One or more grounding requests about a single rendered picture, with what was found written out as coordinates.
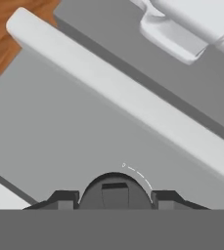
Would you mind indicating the dark grey round stove knob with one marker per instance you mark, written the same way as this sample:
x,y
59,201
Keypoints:
x,y
115,195

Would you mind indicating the white cabinet front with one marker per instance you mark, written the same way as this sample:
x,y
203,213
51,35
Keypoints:
x,y
2,195

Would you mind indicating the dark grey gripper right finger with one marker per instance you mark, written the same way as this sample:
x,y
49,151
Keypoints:
x,y
165,199

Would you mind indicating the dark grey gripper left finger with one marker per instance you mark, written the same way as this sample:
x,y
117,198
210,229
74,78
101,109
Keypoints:
x,y
64,199

